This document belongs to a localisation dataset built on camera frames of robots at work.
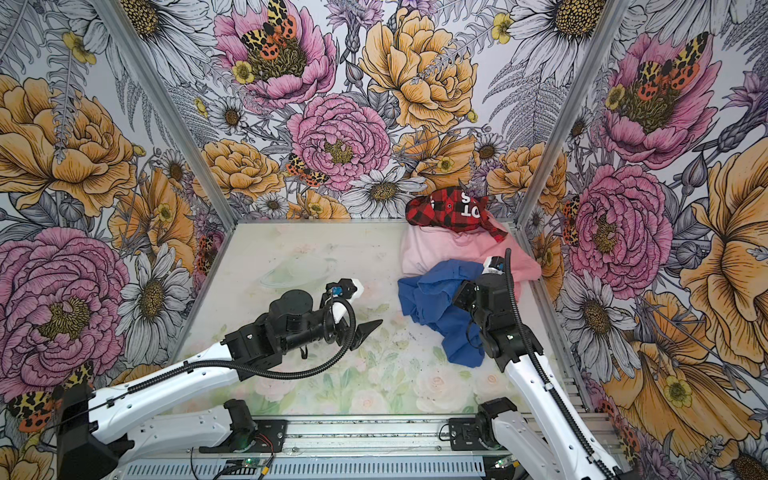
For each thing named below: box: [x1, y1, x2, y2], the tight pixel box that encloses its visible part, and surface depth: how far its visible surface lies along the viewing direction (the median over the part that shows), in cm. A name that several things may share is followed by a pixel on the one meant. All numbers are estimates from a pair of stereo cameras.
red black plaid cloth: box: [405, 186, 508, 243], surface depth 102 cm
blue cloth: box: [398, 259, 485, 368], surface depth 86 cm
